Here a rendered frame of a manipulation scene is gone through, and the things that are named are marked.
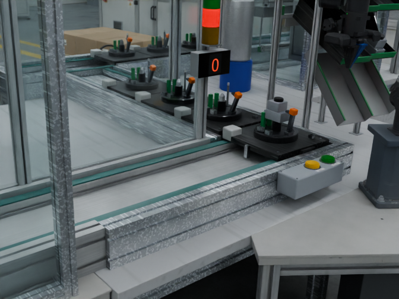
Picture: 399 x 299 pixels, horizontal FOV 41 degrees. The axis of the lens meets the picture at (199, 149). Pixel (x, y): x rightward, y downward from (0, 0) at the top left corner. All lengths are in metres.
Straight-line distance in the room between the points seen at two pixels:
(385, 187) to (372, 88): 0.56
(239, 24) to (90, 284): 1.67
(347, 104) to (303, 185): 0.50
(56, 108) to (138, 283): 0.42
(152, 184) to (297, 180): 0.39
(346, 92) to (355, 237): 0.66
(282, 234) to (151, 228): 0.34
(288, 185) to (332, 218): 0.14
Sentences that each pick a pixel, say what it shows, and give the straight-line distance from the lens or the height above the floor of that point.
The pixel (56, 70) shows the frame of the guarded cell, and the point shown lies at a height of 1.32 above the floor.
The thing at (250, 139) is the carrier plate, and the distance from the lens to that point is 1.66.
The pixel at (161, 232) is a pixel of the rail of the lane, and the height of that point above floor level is 0.91.
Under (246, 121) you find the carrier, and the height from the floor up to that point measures 0.97.
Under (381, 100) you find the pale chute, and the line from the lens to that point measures 2.02.
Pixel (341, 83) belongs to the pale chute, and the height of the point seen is 1.10.
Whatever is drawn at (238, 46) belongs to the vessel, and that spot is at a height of 1.08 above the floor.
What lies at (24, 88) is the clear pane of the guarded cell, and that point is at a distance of 0.93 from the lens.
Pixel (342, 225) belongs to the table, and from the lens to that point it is 1.45.
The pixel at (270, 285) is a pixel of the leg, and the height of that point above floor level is 0.75.
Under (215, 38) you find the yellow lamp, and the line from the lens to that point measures 1.55.
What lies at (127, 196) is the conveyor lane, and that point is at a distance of 1.39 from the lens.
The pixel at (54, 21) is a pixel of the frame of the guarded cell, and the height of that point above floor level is 1.40.
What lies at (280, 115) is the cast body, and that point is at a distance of 1.64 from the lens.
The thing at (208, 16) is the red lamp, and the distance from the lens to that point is 1.54.
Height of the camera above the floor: 1.53
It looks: 21 degrees down
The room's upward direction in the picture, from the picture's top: 2 degrees clockwise
